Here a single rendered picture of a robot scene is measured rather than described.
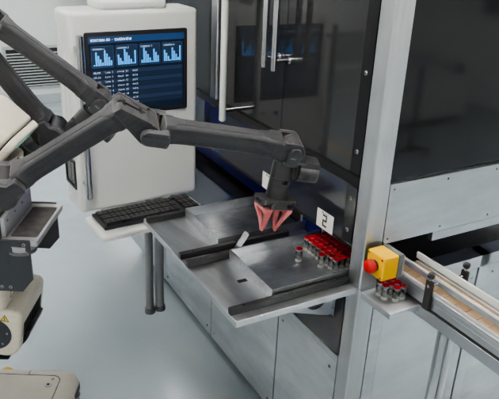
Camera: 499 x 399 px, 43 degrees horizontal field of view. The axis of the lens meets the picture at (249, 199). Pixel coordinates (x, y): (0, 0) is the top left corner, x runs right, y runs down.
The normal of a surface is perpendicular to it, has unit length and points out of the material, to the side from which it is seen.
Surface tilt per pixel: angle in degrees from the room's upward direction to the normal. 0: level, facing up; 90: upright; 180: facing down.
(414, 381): 90
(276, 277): 0
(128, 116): 107
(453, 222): 90
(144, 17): 90
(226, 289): 0
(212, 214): 0
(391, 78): 90
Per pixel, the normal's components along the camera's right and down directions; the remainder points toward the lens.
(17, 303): 0.18, -0.90
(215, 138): 0.22, 0.61
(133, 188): 0.54, 0.36
